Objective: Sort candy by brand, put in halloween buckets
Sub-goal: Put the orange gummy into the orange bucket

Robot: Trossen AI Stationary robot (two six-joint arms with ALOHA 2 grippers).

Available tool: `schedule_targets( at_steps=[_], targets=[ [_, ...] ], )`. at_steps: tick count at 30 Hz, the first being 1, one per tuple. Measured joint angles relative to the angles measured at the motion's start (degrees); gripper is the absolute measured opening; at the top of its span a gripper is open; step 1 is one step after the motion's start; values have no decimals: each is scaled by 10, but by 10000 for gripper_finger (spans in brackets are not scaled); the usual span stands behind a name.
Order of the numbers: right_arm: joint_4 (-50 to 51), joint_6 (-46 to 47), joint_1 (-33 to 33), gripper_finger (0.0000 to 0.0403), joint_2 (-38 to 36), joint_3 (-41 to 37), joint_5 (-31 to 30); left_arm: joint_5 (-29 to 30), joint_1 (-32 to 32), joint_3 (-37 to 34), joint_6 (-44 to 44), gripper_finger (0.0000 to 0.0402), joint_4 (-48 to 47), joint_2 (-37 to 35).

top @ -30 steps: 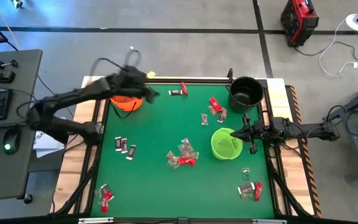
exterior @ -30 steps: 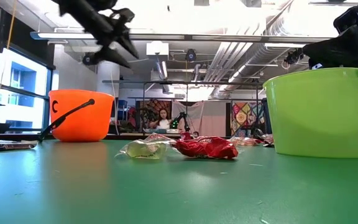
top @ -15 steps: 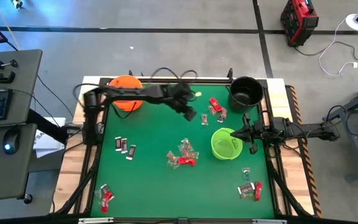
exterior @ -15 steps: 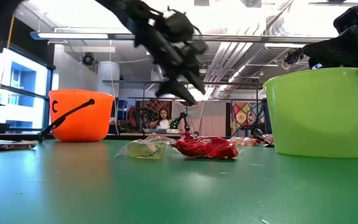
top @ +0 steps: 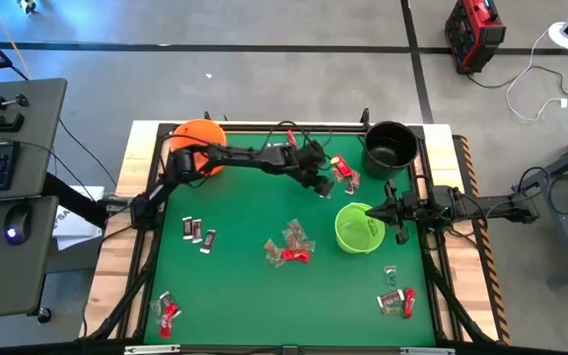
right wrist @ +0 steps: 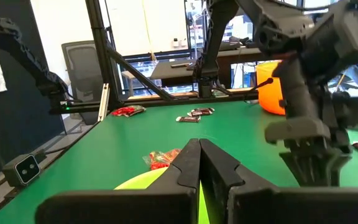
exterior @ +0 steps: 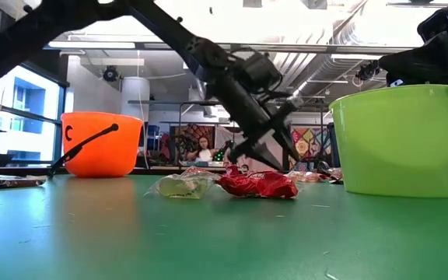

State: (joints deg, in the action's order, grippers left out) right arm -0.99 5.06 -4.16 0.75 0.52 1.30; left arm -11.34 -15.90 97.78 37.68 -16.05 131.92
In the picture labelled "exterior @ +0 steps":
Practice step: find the white cylindrical tank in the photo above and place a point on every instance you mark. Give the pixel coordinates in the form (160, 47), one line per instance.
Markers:
(135, 97)

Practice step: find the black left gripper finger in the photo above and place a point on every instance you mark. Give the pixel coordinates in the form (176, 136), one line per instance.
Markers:
(288, 140)
(259, 152)

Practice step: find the long ceiling light rail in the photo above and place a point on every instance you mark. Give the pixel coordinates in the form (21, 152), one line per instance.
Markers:
(92, 44)

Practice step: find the colourful patchwork tapestry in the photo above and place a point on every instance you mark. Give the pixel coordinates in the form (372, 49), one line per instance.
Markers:
(313, 144)

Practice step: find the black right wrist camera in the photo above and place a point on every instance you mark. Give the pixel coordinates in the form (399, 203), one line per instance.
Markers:
(442, 21)

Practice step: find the green table mat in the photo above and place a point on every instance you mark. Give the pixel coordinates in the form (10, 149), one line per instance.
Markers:
(208, 241)

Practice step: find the red chocolate bar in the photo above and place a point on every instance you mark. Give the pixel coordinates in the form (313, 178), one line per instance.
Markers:
(232, 170)
(259, 184)

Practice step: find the lime green plastic bucket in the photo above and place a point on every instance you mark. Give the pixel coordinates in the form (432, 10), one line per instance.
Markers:
(399, 148)

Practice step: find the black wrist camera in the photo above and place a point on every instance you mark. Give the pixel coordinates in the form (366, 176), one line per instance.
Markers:
(259, 72)
(442, 21)

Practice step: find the silver ventilation duct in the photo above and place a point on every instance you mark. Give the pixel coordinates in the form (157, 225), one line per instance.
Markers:
(325, 66)

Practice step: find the white hanging cloth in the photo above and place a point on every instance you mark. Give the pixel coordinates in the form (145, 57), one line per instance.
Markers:
(222, 134)

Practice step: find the orange plastic halloween bucket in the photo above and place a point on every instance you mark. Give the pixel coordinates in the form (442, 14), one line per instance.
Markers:
(103, 155)

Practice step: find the black round ceiling device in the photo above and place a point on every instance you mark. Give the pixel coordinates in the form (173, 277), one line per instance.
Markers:
(110, 74)

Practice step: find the black background robot arm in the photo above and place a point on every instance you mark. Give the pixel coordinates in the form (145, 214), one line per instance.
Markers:
(222, 155)

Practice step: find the brown mandala tapestry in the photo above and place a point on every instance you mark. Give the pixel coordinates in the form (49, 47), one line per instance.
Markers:
(187, 136)

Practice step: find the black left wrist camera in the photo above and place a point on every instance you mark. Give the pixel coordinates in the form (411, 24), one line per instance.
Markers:
(259, 72)

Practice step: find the large glass window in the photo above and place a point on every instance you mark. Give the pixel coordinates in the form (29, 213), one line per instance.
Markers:
(25, 128)

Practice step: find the person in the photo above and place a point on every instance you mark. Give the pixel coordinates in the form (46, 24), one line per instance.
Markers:
(204, 153)

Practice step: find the black metal table frame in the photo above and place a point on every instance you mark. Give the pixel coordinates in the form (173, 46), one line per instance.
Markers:
(162, 171)

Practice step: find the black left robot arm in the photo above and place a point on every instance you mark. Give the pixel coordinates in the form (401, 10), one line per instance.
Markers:
(22, 43)

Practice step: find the clear red candy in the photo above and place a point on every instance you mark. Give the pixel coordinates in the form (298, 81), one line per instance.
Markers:
(198, 171)
(305, 177)
(334, 174)

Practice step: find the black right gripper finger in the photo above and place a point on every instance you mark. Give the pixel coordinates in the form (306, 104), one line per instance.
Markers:
(422, 64)

